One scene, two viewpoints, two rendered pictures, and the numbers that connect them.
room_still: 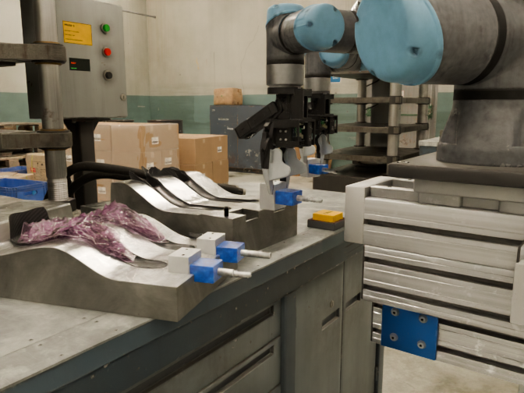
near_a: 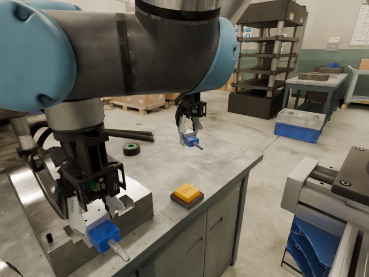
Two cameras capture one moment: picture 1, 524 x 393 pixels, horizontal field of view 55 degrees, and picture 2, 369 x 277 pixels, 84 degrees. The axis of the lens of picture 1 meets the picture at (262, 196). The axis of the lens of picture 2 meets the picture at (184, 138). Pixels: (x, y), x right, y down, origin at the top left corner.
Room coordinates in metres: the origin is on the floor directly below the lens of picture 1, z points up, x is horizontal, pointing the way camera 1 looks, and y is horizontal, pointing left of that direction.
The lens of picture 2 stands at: (0.75, -0.25, 1.25)
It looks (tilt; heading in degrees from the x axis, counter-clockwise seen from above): 23 degrees down; 8
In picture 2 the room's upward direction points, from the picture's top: straight up
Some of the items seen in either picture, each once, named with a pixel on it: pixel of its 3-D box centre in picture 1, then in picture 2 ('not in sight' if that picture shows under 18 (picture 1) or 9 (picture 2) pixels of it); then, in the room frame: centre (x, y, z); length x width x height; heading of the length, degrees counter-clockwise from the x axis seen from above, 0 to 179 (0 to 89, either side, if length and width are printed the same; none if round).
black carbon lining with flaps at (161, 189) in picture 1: (186, 187); (65, 172); (1.22, 0.19, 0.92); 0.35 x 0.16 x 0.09; 56
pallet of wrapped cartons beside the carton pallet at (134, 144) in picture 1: (118, 166); (137, 87); (5.34, 1.54, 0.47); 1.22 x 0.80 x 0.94; 62
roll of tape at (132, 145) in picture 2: not in sight; (131, 149); (1.59, 0.14, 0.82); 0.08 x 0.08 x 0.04
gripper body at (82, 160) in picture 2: (288, 118); (88, 161); (1.01, -0.05, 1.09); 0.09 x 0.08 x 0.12; 58
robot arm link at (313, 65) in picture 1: (319, 58); not in sight; (1.48, -0.16, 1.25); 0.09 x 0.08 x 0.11; 64
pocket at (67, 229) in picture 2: (243, 220); (80, 232); (1.05, 0.04, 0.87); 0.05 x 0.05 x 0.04; 56
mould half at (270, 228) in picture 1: (185, 205); (71, 182); (1.23, 0.19, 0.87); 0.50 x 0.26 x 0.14; 56
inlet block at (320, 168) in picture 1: (320, 168); (193, 142); (1.46, -0.17, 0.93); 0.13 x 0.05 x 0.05; 36
